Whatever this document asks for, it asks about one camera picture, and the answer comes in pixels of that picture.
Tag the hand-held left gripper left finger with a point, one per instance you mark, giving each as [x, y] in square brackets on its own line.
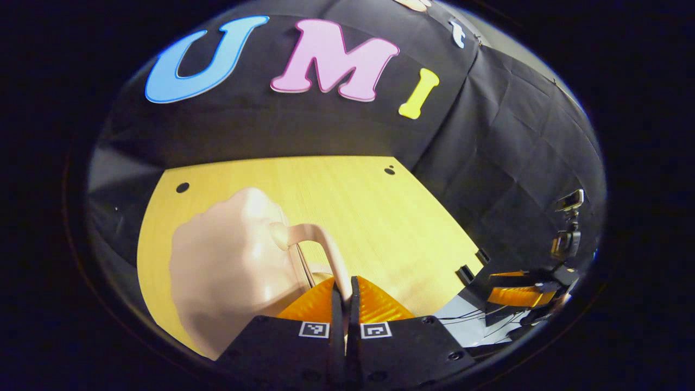
[337, 320]

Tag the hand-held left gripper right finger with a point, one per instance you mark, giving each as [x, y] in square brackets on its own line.
[354, 320]

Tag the black table bracket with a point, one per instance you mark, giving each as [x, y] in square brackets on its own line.
[482, 256]
[466, 274]

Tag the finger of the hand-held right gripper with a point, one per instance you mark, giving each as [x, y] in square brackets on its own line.
[516, 278]
[518, 296]

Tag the pink suitcase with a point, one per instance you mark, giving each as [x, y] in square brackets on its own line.
[228, 260]

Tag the black camera on stand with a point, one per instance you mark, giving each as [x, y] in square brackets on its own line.
[567, 241]

